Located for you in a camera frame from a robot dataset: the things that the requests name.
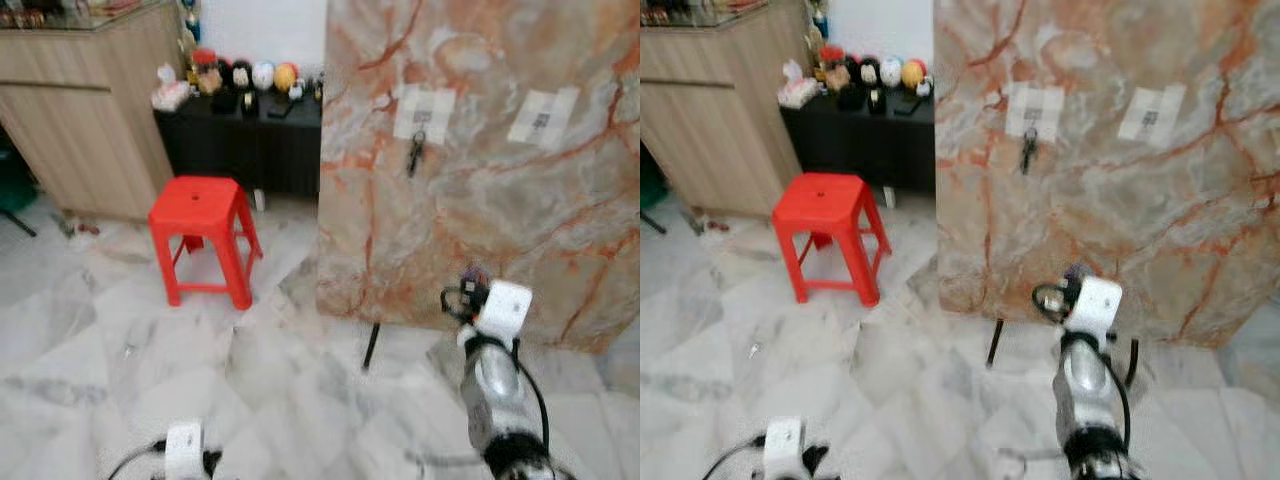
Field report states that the orange marble pattern board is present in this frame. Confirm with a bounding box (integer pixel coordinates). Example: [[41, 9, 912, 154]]
[[316, 0, 641, 353], [932, 0, 1280, 349]]

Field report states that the green bag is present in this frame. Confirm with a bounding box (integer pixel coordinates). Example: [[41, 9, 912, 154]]
[[640, 150, 666, 206], [0, 150, 36, 216]]

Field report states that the black low console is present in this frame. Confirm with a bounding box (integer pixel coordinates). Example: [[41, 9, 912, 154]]
[[155, 90, 323, 199], [780, 90, 936, 196]]

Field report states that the red plastic stool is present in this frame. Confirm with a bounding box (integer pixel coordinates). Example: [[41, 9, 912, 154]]
[[148, 176, 264, 311], [771, 172, 893, 308]]

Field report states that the light wooden cabinet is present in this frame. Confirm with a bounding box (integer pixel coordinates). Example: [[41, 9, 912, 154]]
[[640, 0, 813, 219], [0, 0, 186, 221]]

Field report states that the glass jar with red lid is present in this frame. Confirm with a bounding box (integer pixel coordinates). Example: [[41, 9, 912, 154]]
[[818, 45, 848, 93], [190, 48, 221, 96]]

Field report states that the pink white tissue pack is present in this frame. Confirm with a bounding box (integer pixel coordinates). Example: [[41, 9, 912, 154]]
[[152, 64, 191, 111], [778, 60, 819, 109]]

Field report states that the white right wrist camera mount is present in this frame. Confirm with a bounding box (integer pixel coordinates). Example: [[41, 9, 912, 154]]
[[1065, 277, 1124, 347], [476, 280, 533, 344]]

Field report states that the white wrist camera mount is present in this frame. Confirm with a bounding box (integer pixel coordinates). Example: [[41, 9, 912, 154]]
[[765, 417, 806, 480], [1065, 277, 1124, 347], [165, 421, 206, 480], [476, 280, 533, 344]]

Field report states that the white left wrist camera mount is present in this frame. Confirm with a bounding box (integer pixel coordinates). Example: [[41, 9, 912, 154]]
[[165, 421, 206, 480], [765, 417, 806, 480]]

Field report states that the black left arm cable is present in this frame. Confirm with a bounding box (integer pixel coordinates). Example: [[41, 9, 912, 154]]
[[700, 435, 767, 480], [108, 440, 167, 480]]

